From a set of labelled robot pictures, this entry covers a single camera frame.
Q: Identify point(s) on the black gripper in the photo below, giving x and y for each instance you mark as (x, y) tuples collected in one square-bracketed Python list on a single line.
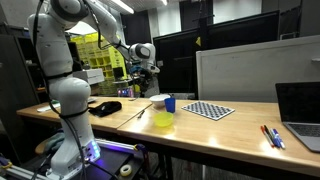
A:
[(140, 80)]

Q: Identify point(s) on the black folded cloth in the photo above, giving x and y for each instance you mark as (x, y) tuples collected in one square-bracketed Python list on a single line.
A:
[(106, 108)]

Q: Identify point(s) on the yellow storage bins stack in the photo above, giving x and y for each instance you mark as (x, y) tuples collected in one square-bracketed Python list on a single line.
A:
[(100, 60)]

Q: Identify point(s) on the black shelving unit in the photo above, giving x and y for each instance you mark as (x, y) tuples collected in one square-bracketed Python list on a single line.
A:
[(20, 73)]

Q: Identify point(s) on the large black screen panel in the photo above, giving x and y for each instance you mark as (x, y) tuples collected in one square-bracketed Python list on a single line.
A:
[(180, 63)]

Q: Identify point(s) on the yellow plastic bowl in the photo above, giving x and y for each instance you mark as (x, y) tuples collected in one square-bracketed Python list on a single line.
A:
[(163, 119)]

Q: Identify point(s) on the white bowl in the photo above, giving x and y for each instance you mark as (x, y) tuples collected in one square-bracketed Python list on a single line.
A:
[(158, 100)]

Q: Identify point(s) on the blue plastic cup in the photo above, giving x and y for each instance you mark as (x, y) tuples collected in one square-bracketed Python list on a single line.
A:
[(170, 105)]

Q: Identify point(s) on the aluminium rail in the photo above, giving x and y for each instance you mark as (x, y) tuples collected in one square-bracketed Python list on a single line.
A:
[(116, 145), (20, 172)]

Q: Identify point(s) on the long ceiling light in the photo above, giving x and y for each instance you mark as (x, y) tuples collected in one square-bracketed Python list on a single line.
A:
[(122, 6)]

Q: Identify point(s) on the tape roll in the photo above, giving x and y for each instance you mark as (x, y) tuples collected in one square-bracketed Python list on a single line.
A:
[(126, 170)]

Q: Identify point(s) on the metal spoon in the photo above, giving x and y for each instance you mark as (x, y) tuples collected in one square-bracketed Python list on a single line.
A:
[(141, 114)]

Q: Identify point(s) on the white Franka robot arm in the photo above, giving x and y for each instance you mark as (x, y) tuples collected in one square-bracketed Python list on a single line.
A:
[(63, 96)]

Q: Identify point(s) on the black pen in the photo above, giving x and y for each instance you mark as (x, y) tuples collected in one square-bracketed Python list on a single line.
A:
[(270, 135)]

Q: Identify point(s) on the grey laptop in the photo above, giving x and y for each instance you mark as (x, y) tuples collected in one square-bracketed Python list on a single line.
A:
[(300, 106)]

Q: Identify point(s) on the blue pen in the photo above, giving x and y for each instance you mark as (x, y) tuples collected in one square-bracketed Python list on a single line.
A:
[(276, 140), (280, 139)]

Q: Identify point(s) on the red pen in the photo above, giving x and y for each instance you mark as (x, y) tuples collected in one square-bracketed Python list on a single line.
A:
[(266, 136)]

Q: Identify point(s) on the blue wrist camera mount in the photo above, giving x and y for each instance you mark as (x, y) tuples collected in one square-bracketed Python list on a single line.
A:
[(136, 69)]

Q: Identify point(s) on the yellow clamp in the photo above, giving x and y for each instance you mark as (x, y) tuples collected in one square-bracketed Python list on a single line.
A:
[(6, 165), (136, 146)]

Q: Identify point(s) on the short ceiling light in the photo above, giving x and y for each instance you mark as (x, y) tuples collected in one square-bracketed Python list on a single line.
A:
[(164, 2)]

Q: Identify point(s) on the white divider panel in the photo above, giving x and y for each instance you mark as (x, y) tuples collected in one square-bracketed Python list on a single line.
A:
[(253, 73)]

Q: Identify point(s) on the white box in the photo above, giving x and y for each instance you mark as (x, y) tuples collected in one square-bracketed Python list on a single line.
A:
[(91, 76)]

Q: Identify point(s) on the teal cloth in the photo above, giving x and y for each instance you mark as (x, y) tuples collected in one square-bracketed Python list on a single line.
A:
[(55, 143)]

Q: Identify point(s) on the small checkerboard sheet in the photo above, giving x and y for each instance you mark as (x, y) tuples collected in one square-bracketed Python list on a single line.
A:
[(208, 110)]

